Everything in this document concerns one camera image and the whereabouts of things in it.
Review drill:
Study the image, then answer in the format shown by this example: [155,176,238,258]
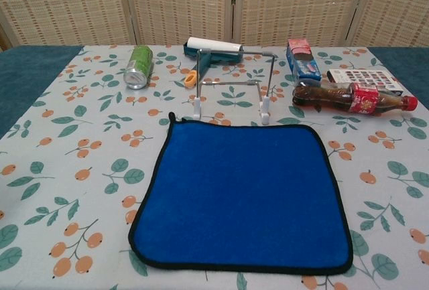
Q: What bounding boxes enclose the teal lint roller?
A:
[182,36,245,88]

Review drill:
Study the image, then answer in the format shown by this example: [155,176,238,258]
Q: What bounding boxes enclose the floral fruit print tablecloth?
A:
[0,44,429,290]

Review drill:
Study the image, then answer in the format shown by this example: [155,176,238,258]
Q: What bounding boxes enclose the flat box with printed grid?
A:
[326,68,405,97]

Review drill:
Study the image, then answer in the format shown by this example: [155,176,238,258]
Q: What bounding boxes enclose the blue and red cookie box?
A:
[286,38,322,82]

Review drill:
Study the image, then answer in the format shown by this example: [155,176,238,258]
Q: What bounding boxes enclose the woven folding screen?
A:
[0,0,429,53]

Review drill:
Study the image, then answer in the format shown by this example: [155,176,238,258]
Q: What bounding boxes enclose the white wire towel rack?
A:
[192,48,279,126]

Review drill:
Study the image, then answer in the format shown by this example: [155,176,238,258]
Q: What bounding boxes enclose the cola bottle with red label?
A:
[292,80,419,117]

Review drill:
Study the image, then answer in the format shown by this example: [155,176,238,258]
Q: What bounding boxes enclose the green soda can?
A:
[123,44,155,90]

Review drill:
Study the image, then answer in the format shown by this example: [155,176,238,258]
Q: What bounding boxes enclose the teal table cover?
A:
[0,45,429,140]

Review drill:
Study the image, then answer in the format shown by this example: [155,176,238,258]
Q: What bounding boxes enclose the blue cloth with black trim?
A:
[128,111,354,277]

